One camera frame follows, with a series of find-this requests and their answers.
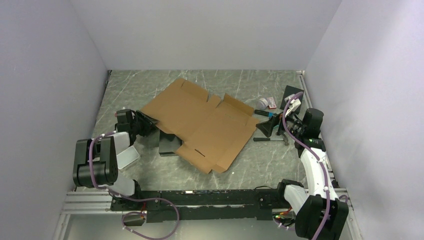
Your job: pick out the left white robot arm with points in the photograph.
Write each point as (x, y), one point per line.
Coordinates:
(98, 161)

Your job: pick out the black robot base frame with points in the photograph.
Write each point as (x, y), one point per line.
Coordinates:
(168, 205)

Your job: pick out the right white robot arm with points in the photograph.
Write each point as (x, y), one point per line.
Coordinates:
(319, 214)

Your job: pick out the black rectangular block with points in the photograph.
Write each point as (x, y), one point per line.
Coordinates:
(168, 144)

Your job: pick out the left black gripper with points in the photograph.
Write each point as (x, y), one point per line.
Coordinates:
(148, 121)

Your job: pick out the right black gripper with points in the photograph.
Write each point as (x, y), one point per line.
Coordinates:
(267, 127)

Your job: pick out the small red white card box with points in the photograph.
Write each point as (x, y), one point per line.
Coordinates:
(271, 103)

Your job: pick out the black handled claw hammer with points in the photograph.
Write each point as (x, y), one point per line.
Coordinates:
(278, 137)

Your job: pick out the black blue marker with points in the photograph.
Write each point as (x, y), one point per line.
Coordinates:
(263, 113)

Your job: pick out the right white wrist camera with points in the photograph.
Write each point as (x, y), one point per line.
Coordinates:
(292, 104)

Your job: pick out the brown cardboard box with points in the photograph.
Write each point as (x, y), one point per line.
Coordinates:
(213, 130)

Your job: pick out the silver metal tin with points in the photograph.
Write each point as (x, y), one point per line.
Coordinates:
(127, 157)

